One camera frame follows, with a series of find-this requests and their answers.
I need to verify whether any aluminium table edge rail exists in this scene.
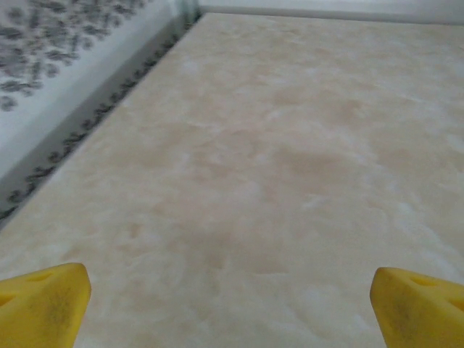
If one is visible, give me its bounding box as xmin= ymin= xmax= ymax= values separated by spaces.
xmin=0 ymin=14 xmax=199 ymax=229
xmin=198 ymin=4 xmax=464 ymax=27

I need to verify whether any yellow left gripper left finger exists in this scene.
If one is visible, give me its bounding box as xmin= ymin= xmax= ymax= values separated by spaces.
xmin=0 ymin=262 xmax=91 ymax=348

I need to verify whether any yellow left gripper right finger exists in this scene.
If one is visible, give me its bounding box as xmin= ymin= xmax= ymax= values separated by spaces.
xmin=370 ymin=267 xmax=464 ymax=348

